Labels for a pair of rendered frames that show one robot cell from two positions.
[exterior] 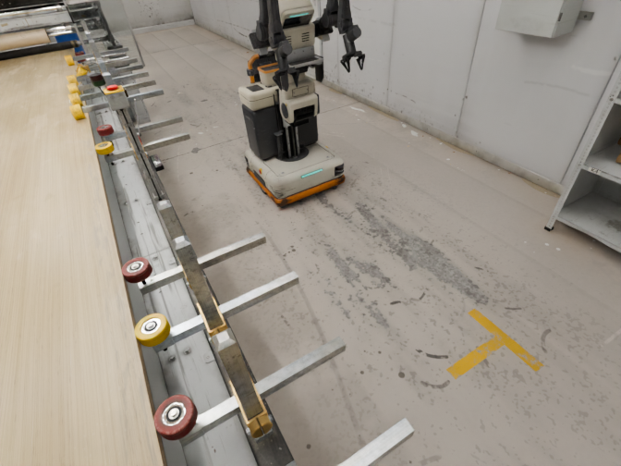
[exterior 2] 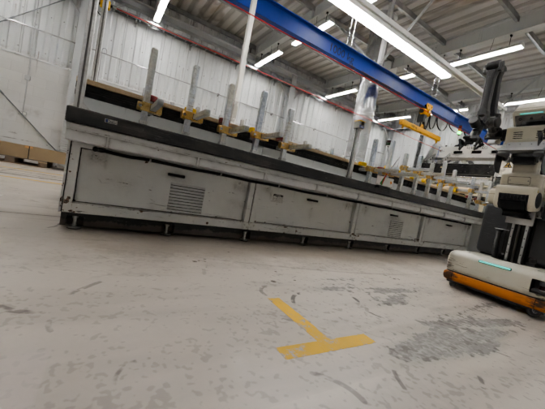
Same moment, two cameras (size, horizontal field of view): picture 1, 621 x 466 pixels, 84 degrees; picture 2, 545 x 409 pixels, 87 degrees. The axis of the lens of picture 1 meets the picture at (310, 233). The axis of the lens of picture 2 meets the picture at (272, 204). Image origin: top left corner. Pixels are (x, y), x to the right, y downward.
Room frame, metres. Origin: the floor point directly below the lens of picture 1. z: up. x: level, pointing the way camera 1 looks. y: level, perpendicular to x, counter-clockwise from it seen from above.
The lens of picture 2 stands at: (0.59, -1.83, 0.47)
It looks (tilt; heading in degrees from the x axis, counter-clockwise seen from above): 3 degrees down; 85
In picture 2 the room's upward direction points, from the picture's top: 11 degrees clockwise
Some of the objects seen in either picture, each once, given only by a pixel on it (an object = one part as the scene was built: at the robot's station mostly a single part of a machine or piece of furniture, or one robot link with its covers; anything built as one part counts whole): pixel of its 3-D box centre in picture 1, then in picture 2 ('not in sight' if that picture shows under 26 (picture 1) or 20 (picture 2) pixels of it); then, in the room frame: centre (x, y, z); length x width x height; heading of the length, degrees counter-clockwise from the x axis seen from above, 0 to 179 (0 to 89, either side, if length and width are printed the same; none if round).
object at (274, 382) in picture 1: (268, 386); (232, 131); (0.41, 0.14, 0.80); 0.43 x 0.03 x 0.04; 117
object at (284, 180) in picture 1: (293, 165); (510, 277); (2.60, 0.09, 0.16); 0.67 x 0.64 x 0.25; 27
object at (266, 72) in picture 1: (275, 74); not in sight; (2.70, 0.15, 0.87); 0.23 x 0.15 x 0.11; 117
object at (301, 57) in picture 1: (300, 67); (521, 157); (2.34, -0.04, 0.99); 0.28 x 0.16 x 0.22; 117
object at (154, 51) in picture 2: not in sight; (148, 89); (-0.10, -0.06, 0.91); 0.04 x 0.04 x 0.48; 27
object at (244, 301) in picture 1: (230, 309); (264, 136); (0.63, 0.25, 0.83); 0.43 x 0.03 x 0.04; 117
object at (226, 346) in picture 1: (249, 398); (225, 119); (0.35, 0.17, 0.88); 0.04 x 0.04 x 0.48; 27
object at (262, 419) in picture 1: (250, 404); (227, 131); (0.37, 0.18, 0.81); 0.14 x 0.06 x 0.05; 27
